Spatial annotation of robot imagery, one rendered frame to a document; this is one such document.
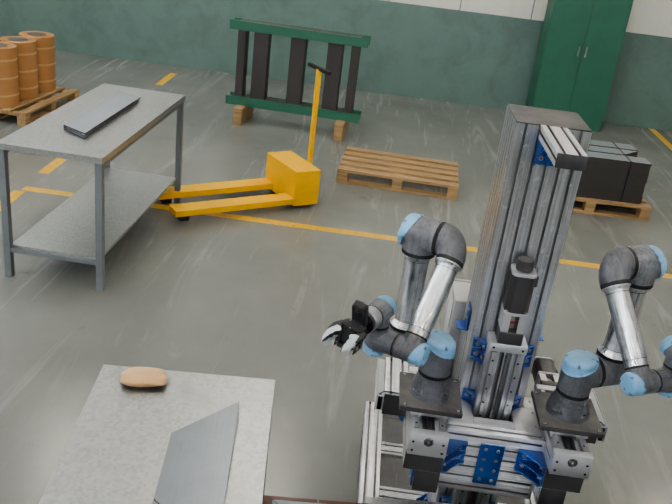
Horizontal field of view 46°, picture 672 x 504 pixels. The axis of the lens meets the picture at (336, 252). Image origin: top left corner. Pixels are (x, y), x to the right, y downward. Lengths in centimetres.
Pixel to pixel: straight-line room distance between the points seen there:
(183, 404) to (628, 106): 1041
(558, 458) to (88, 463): 154
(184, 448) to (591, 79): 972
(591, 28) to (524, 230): 874
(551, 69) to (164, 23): 553
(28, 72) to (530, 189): 746
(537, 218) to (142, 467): 151
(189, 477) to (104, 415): 42
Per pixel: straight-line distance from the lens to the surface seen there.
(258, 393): 279
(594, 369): 291
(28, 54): 951
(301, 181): 708
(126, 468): 248
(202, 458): 247
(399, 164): 830
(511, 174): 274
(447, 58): 1189
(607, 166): 828
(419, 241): 266
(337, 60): 935
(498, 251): 285
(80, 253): 563
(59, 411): 450
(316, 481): 408
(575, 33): 1141
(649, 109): 1255
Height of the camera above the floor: 265
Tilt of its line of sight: 24 degrees down
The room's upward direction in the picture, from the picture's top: 7 degrees clockwise
